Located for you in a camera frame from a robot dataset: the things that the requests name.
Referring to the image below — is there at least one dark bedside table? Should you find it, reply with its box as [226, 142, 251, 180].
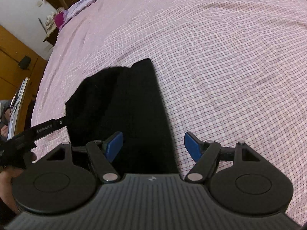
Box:
[43, 28, 59, 46]

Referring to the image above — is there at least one wooden desk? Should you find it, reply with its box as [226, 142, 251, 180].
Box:
[7, 77, 35, 140]

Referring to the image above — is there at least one seated person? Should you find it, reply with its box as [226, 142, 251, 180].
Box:
[0, 100, 12, 142]

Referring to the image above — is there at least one pink checked bedsheet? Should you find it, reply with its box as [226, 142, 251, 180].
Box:
[31, 0, 306, 225]

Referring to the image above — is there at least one left hand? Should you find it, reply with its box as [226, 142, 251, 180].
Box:
[1, 166, 24, 214]

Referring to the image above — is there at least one wooden wardrobe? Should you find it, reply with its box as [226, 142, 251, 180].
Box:
[0, 25, 48, 135]

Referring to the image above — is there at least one small black wall device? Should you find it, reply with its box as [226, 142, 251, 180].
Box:
[19, 56, 31, 70]

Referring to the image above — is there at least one magenta cloth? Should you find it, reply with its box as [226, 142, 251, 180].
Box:
[54, 10, 66, 30]

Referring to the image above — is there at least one black garment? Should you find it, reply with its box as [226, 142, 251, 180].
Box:
[65, 59, 178, 174]

